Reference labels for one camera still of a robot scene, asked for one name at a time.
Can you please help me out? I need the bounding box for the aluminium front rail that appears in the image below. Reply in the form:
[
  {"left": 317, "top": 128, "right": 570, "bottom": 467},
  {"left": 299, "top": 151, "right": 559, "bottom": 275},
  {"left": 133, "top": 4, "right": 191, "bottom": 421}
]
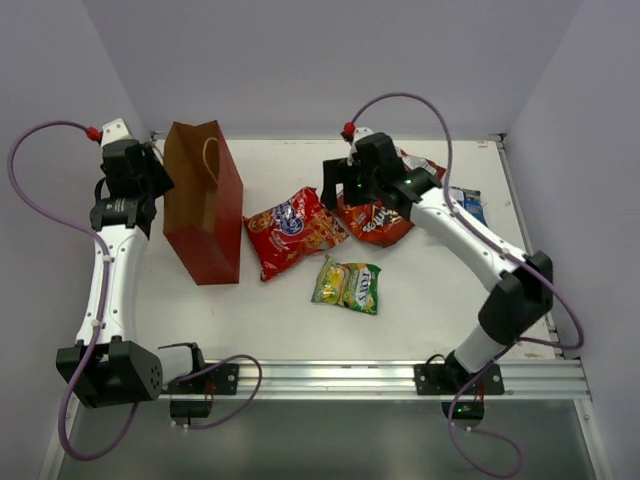
[{"left": 215, "top": 359, "right": 590, "bottom": 401}]

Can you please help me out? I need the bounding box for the green Fox's candy bag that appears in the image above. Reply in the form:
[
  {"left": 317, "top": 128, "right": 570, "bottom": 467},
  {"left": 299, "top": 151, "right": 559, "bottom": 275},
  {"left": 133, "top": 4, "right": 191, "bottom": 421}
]
[{"left": 311, "top": 255, "right": 381, "bottom": 315}]

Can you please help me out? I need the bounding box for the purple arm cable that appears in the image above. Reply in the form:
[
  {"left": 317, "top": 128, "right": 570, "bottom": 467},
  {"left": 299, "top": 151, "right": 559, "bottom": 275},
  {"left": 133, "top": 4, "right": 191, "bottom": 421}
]
[
  {"left": 342, "top": 92, "right": 586, "bottom": 476},
  {"left": 6, "top": 119, "right": 264, "bottom": 460}
]

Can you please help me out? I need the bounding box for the aluminium rail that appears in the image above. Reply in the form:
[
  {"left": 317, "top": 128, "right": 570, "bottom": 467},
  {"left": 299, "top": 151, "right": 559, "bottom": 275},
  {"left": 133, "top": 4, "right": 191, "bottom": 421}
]
[
  {"left": 215, "top": 359, "right": 590, "bottom": 401},
  {"left": 490, "top": 133, "right": 560, "bottom": 343}
]

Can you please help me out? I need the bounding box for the red patterned cookie bag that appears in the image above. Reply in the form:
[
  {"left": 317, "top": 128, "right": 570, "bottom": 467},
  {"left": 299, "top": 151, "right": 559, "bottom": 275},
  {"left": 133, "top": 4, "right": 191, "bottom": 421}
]
[{"left": 243, "top": 187, "right": 348, "bottom": 282}]

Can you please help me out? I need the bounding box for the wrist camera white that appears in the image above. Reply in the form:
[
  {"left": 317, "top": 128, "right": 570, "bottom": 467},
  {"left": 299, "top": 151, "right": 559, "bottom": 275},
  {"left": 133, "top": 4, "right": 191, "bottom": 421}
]
[
  {"left": 100, "top": 118, "right": 133, "bottom": 147},
  {"left": 339, "top": 127, "right": 374, "bottom": 166}
]

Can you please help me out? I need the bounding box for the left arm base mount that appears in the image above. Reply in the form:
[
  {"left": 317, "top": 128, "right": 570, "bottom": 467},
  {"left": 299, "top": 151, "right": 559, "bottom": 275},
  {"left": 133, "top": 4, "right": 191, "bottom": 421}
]
[{"left": 164, "top": 363, "right": 239, "bottom": 425}]

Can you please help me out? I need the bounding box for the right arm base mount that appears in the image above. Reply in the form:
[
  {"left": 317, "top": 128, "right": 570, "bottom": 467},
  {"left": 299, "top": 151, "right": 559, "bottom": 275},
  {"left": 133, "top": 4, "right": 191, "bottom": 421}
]
[{"left": 413, "top": 354, "right": 506, "bottom": 427}]

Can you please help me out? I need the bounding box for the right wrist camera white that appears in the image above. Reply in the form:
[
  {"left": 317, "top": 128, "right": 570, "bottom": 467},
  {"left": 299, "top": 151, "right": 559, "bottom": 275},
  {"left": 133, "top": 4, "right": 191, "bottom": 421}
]
[{"left": 339, "top": 127, "right": 374, "bottom": 166}]

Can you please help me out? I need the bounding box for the red brown paper bag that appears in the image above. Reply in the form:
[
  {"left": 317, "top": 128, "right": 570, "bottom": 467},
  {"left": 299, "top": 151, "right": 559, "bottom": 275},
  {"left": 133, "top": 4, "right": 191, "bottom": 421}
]
[{"left": 163, "top": 121, "right": 244, "bottom": 286}]

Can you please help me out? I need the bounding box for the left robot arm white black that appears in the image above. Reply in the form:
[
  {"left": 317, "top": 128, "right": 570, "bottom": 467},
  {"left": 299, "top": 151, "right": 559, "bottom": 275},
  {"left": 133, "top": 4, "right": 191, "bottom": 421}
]
[{"left": 56, "top": 139, "right": 208, "bottom": 408}]

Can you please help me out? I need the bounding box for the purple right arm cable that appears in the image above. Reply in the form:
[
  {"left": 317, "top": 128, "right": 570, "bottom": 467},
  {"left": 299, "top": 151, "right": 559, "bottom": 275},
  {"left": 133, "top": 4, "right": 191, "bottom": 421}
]
[{"left": 342, "top": 92, "right": 586, "bottom": 476}]

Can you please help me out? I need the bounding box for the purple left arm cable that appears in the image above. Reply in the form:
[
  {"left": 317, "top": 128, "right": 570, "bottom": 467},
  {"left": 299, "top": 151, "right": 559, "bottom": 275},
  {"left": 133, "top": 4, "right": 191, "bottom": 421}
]
[{"left": 6, "top": 119, "right": 264, "bottom": 460}]

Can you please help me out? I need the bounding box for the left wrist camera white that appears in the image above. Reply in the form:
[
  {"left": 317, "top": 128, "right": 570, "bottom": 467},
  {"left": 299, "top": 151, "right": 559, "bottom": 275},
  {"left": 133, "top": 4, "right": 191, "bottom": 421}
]
[{"left": 100, "top": 118, "right": 133, "bottom": 147}]

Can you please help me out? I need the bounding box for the aluminium right side rail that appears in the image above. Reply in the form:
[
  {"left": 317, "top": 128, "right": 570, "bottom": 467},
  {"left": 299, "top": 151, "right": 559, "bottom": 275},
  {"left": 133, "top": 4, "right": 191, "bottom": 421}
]
[{"left": 490, "top": 133, "right": 560, "bottom": 343}]

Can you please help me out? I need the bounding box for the red Doritos chip bag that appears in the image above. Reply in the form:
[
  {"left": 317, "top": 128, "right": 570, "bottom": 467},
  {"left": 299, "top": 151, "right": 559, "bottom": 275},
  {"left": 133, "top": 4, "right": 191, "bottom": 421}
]
[{"left": 336, "top": 192, "right": 414, "bottom": 248}]

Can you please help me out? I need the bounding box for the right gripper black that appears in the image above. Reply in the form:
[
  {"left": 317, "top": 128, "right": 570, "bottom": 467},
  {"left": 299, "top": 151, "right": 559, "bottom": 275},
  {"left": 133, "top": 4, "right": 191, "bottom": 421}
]
[{"left": 320, "top": 156, "right": 382, "bottom": 209}]

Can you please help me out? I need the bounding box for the blue salt vinegar chip bag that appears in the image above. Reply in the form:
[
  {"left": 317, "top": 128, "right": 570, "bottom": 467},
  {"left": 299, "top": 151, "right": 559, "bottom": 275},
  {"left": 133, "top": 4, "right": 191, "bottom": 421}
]
[{"left": 445, "top": 186, "right": 487, "bottom": 238}]

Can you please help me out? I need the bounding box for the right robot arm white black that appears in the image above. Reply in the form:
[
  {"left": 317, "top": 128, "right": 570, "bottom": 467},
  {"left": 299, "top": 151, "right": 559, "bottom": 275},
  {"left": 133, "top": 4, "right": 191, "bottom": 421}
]
[{"left": 321, "top": 129, "right": 553, "bottom": 393}]

